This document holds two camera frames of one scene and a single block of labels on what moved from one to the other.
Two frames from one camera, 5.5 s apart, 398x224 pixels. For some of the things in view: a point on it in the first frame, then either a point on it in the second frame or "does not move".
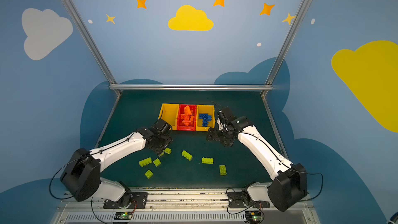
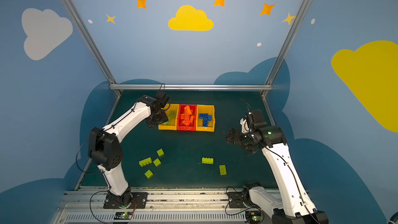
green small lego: (157, 162) does not move
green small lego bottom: (148, 173) does not move
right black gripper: (220, 135) → (234, 137)
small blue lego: (204, 122) does not move
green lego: (208, 160) does not move
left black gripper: (158, 144) → (157, 120)
